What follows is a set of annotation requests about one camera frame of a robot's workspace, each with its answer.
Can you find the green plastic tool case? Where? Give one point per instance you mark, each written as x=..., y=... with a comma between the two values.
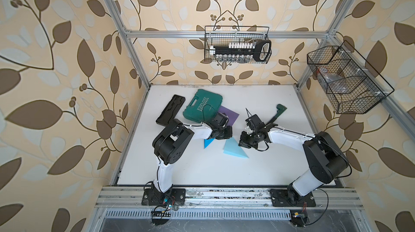
x=203, y=107

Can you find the black foam tool tray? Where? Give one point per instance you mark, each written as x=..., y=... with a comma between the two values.
x=171, y=110

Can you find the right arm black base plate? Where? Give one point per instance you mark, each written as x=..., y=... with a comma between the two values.
x=289, y=198

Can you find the aluminium frame post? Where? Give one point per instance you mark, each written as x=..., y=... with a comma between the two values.
x=117, y=20
x=322, y=37

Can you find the black wire basket right wall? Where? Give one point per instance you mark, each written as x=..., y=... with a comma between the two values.
x=364, y=94

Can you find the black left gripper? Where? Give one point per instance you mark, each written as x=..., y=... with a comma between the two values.
x=229, y=132

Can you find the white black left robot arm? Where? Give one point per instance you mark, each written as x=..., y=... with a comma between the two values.
x=173, y=140

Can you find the aluminium frame post left rear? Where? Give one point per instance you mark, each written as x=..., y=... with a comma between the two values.
x=117, y=20

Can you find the plastic bag in basket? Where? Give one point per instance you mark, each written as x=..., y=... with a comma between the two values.
x=334, y=83

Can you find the small circuit board left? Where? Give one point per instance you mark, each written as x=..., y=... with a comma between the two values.
x=160, y=215

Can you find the black socket set holder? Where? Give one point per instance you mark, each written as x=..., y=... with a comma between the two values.
x=259, y=51

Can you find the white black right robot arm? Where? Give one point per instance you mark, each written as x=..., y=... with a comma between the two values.
x=325, y=159

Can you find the aluminium frame right side rail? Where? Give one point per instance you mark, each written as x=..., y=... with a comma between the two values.
x=405, y=121

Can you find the small circuit board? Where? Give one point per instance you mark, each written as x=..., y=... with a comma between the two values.
x=160, y=215
x=298, y=218

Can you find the black wire basket wall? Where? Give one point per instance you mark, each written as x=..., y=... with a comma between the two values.
x=364, y=94
x=223, y=35

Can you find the black wire basket rear wall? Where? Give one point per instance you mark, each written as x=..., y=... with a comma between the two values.
x=223, y=35

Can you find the aluminium frame post right rear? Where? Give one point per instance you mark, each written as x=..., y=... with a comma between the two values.
x=322, y=37

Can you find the light blue square paper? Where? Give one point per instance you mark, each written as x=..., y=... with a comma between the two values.
x=232, y=148

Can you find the purple square paper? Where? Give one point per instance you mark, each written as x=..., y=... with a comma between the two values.
x=232, y=115

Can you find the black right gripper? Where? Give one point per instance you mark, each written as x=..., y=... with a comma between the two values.
x=243, y=143

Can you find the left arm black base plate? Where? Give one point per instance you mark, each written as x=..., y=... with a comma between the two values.
x=163, y=197

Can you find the small circuit board right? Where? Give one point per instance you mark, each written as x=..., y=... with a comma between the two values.
x=298, y=218

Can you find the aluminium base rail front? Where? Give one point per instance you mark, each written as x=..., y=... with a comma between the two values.
x=232, y=198

